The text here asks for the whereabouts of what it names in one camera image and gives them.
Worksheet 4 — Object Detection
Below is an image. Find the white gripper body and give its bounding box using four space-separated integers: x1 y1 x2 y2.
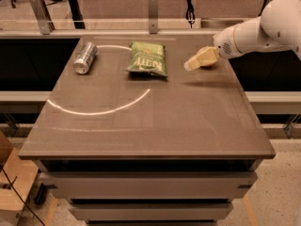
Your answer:
213 25 243 59

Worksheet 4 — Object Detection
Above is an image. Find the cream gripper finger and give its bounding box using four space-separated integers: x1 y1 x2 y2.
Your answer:
195 46 218 59
183 50 221 72

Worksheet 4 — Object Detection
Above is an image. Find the orange fruit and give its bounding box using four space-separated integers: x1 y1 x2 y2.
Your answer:
200 58 218 67

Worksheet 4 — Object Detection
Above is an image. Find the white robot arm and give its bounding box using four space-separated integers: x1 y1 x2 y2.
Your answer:
183 0 301 71

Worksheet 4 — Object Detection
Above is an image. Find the silver redbull can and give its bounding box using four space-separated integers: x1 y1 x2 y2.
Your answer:
73 42 98 74

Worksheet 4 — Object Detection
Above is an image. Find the green chip bag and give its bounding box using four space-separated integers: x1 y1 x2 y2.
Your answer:
126 41 167 77

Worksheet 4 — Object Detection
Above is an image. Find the grey drawer cabinet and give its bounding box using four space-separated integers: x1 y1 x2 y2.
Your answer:
20 35 275 226

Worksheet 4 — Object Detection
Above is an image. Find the upper cabinet drawer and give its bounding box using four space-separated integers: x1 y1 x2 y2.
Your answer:
40 172 257 200

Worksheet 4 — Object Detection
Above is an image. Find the cabinet drawer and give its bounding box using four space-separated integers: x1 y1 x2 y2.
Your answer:
40 172 257 200
70 203 232 221

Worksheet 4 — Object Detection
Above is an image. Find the black table leg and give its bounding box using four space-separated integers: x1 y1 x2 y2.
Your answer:
68 0 86 29

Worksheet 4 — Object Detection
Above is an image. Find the lower cabinet drawer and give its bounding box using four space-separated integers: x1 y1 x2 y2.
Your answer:
70 203 232 221

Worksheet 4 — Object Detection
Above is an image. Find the wooden box at left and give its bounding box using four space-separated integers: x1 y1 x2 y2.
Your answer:
0 132 38 226

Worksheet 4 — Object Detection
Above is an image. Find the hanging black cable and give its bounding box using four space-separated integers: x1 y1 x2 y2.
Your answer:
183 0 197 29

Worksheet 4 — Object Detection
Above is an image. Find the middle metal rail bracket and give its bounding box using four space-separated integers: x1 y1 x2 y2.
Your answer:
149 0 158 34

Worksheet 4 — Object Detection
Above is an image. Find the left metal rail bracket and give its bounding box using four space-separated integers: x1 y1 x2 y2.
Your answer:
29 0 55 35

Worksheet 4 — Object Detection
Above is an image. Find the black cable at left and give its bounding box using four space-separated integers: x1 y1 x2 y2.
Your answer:
0 163 47 226

